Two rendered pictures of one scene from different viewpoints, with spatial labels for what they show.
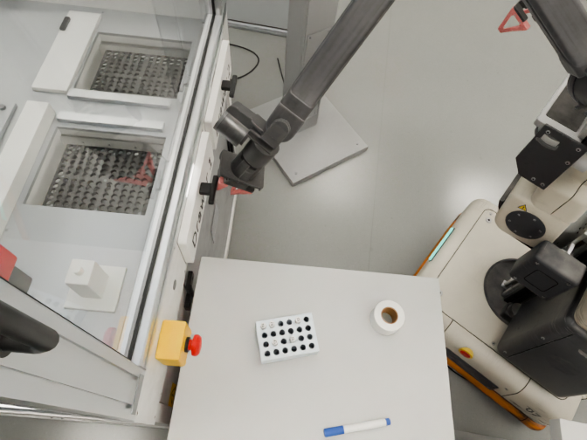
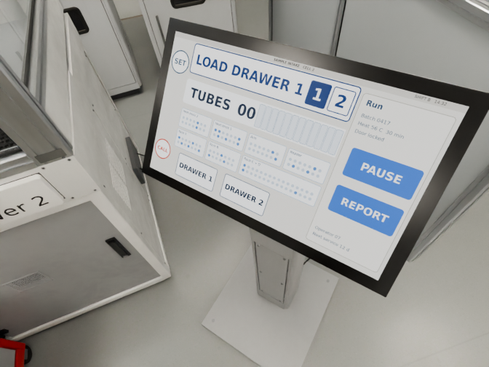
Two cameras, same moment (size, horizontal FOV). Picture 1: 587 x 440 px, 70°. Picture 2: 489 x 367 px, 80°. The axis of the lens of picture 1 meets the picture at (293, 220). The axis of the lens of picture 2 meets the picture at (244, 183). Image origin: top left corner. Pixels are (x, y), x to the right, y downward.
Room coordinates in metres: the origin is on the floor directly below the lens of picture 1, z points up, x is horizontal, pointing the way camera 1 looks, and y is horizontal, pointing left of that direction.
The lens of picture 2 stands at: (1.30, -0.32, 1.44)
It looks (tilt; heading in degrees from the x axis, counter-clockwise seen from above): 54 degrees down; 77
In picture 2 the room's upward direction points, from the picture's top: 7 degrees counter-clockwise
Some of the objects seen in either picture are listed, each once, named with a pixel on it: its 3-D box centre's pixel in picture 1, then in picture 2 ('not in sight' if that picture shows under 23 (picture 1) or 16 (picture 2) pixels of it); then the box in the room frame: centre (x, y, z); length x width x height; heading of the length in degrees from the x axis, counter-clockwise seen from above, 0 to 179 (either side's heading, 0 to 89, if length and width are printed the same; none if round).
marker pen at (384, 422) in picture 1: (357, 427); not in sight; (0.05, -0.19, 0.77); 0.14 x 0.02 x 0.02; 107
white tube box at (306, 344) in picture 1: (286, 338); not in sight; (0.21, -0.02, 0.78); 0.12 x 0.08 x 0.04; 108
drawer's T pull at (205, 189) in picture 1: (208, 189); not in sight; (0.47, 0.20, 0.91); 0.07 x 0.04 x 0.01; 4
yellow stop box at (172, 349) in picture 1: (176, 343); not in sight; (0.14, 0.19, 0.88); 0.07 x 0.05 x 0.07; 4
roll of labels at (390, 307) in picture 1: (387, 317); not in sight; (0.28, -0.24, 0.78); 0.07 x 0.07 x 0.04
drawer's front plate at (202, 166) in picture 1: (197, 195); not in sight; (0.47, 0.22, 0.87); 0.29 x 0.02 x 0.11; 4
